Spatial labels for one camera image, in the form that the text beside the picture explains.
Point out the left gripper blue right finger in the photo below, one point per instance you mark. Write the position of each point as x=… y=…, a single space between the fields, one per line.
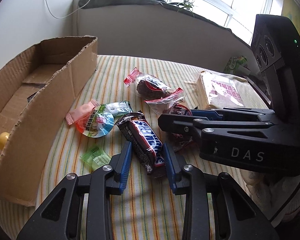
x=174 y=169

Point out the green carton box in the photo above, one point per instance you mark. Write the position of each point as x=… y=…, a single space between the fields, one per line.
x=237 y=66

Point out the white green candy packet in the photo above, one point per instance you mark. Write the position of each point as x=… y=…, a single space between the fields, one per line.
x=119 y=108

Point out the pink candy wrapper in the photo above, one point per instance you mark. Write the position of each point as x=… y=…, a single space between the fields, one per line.
x=80 y=112

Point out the small trailing plant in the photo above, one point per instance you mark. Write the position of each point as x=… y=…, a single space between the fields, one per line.
x=184 y=6

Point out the sliced bread loaf bag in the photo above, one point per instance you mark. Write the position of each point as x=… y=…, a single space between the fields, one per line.
x=217 y=91

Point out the black snack packet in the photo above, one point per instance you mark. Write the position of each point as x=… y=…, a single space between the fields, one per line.
x=29 y=98

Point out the gold round candy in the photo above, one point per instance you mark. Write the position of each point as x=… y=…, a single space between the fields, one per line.
x=3 y=139

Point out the large Snickers bar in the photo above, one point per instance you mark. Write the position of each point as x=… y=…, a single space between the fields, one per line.
x=146 y=144

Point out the green candy wrapper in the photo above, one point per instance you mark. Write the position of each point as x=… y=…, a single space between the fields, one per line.
x=95 y=157

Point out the brown cardboard box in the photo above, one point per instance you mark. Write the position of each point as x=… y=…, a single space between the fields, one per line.
x=57 y=69

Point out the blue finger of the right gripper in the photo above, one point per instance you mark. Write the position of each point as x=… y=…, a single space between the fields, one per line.
x=212 y=114

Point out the red clear snack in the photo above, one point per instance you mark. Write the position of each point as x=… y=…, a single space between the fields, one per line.
x=153 y=90
x=172 y=114

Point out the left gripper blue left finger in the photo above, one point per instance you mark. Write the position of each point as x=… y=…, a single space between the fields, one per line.
x=120 y=163

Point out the jelly cup colourful lid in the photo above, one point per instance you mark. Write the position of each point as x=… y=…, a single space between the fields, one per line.
x=96 y=124

